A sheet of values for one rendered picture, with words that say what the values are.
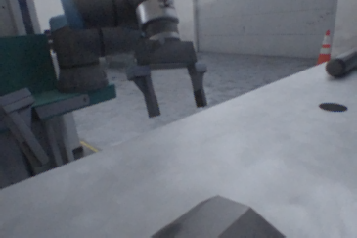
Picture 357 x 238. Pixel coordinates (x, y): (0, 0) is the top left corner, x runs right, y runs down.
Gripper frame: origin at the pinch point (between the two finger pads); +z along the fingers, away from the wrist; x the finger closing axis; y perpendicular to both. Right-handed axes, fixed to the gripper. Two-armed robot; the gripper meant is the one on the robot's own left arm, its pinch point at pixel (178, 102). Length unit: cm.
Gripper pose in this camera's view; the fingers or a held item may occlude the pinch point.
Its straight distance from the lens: 50.6
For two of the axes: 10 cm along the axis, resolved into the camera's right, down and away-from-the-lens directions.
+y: 6.0, -1.8, -7.8
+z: 2.4, 9.7, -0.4
